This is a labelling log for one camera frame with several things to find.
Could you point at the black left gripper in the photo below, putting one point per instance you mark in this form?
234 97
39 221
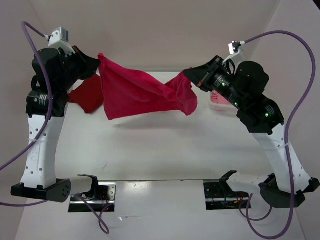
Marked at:
90 65

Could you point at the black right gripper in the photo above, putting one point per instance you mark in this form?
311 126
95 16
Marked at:
201 75

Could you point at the magenta t shirt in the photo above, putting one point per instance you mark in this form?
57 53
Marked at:
130 92

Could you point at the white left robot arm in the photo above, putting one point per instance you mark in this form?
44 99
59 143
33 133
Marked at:
46 106

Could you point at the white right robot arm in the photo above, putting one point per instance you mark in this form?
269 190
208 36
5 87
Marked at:
262 117

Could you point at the light pink t shirt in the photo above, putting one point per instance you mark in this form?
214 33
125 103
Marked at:
216 98

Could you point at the dark red folded t shirt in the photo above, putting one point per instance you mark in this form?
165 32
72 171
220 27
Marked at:
88 95

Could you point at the white plastic basket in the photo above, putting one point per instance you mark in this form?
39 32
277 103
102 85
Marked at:
222 107

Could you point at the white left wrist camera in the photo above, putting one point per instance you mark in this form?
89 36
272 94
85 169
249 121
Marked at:
58 36

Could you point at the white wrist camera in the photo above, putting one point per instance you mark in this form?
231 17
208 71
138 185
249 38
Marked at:
58 36
235 50

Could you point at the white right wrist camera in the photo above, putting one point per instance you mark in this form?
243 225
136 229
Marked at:
235 50

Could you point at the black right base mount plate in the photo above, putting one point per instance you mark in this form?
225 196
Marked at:
218 199

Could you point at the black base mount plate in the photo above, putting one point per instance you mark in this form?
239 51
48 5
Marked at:
218 199
103 200

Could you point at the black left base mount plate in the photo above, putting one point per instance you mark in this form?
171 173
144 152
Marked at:
103 200

